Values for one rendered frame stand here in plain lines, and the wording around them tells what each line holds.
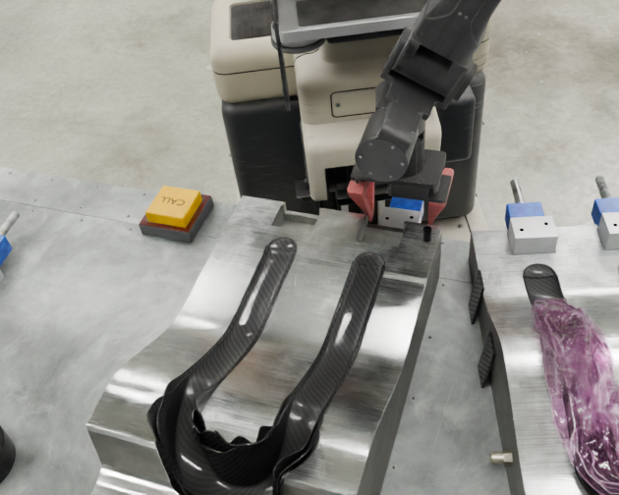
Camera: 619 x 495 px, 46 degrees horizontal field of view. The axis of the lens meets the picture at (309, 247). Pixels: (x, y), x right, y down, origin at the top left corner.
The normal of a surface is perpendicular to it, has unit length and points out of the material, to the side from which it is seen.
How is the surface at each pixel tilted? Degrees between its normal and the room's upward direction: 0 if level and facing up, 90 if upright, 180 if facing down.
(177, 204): 0
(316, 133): 8
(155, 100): 0
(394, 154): 90
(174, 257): 0
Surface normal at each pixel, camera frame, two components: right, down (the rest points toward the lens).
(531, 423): -0.10, -0.47
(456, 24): -0.35, 0.79
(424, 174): -0.09, -0.70
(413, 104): 0.34, -0.56
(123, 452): -0.32, 0.63
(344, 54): 0.09, 0.80
